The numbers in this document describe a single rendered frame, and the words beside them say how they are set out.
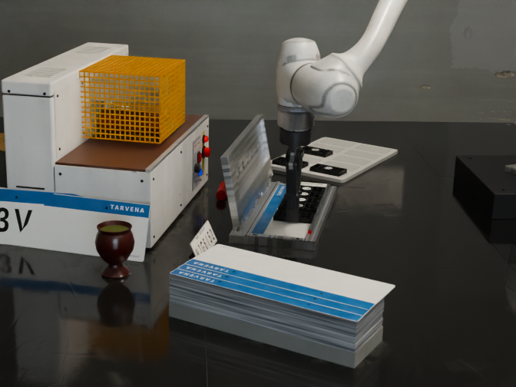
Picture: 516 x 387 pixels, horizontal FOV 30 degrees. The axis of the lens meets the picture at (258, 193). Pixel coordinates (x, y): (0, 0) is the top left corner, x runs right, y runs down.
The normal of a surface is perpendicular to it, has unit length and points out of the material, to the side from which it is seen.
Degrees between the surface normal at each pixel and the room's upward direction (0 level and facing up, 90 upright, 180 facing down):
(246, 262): 0
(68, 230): 69
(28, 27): 90
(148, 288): 0
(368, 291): 0
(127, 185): 90
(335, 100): 95
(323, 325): 90
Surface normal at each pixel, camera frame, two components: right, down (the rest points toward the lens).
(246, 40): 0.07, 0.32
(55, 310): 0.03, -0.95
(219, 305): -0.49, 0.26
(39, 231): -0.23, -0.07
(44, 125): -0.19, 0.30
